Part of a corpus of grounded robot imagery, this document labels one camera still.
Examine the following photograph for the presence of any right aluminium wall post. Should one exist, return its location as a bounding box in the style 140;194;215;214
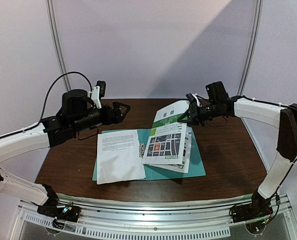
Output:
236;0;263;96

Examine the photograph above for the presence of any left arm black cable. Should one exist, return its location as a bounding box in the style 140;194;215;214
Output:
0;71;99;145

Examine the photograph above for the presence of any chrome folder clip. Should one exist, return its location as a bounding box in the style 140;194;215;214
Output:
139;142;146;158

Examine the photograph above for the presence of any aluminium mounting rail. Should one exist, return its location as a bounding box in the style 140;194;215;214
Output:
10;194;297;240

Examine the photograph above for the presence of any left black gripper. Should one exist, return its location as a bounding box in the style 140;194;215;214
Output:
71;101;131;135

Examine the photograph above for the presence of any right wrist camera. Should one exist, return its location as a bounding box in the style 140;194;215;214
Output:
185;93;202;107

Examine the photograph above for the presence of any left aluminium wall post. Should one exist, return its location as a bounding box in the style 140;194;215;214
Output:
45;0;76;108

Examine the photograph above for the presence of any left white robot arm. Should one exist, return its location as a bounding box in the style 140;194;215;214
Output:
0;86;131;217

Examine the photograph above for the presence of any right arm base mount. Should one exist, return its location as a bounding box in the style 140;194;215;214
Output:
228;192;281;225

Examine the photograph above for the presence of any aluminium wall post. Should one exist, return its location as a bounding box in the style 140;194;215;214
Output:
236;0;263;96
45;0;76;108

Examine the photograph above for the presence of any colourful printed leaflet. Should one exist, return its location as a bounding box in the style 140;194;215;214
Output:
141;100;191;166

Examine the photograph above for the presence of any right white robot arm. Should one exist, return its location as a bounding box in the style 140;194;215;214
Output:
177;81;297;218

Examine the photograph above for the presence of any white printed paper sheet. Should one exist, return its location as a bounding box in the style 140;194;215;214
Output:
96;129;146;185

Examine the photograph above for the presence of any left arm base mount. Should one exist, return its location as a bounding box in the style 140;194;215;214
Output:
37;197;82;230

